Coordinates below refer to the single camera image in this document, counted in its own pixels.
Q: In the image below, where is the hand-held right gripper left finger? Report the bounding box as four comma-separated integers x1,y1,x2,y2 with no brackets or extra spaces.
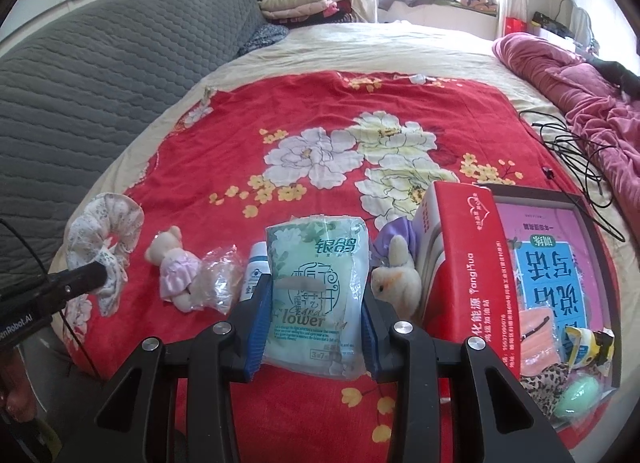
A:
57,275,276,463

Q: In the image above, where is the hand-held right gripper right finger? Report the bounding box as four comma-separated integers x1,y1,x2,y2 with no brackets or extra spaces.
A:
361,288,576,463

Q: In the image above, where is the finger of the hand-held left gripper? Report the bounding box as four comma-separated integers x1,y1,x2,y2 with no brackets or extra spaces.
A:
42,260,108,301

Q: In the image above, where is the pink plush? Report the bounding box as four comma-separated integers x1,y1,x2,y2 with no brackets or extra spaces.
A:
200,244,246,316

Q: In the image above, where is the white bunny plush purple bow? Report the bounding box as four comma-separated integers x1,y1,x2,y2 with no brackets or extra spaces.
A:
370,218,423,319

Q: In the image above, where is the green tissue pack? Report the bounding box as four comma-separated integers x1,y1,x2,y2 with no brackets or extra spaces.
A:
262,216,371,379

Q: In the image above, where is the floral scrunchie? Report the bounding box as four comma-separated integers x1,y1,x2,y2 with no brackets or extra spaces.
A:
65,192,146,316

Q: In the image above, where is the teddy bear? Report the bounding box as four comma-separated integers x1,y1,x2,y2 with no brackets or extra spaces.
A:
145,226,206,314

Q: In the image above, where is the pink packet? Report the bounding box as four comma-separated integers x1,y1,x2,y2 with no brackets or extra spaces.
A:
517,305,563,376

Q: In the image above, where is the leopard print cloth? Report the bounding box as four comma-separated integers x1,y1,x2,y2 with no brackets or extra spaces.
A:
520,362,576,419

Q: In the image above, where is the yellow white snack packet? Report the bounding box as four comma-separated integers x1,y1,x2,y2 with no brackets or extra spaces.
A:
565,327,613,369

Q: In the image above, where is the green egg sponge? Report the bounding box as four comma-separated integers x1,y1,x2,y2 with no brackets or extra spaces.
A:
555,374,603,419

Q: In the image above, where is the pink children's book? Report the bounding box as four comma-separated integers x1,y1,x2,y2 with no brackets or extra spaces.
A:
475,183,623,431

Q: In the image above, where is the person's left hand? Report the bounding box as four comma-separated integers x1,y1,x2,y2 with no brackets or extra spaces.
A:
0,343,38,419

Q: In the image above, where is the white vitamin bottle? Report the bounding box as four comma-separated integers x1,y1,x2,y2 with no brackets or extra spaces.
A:
239,241,271,304

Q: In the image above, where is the red tissue box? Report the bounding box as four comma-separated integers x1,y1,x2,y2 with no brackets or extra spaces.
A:
410,182,523,379

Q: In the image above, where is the pink and blue book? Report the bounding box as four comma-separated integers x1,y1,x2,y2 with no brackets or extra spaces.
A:
492,203,613,344

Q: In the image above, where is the grey quilted headboard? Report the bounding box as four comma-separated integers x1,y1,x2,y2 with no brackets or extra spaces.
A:
0,0,268,224

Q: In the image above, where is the red floral blanket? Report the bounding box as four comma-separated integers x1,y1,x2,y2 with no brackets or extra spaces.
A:
62,70,621,449

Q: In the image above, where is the dark patterned cloth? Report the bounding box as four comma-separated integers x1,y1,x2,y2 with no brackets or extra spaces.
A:
237,23,291,56

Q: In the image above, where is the cream bed sheet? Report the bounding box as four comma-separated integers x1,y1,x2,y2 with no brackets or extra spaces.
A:
47,20,640,294

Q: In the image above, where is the folded clothes pile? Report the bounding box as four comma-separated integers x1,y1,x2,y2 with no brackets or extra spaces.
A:
260,0,331,21

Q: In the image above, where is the pink duvet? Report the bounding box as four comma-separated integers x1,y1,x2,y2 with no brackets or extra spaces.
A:
492,32,640,224

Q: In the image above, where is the black garment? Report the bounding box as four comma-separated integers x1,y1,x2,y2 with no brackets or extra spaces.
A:
592,59,640,94

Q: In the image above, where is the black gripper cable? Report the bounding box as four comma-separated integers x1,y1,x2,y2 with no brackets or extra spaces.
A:
0,218,101,379

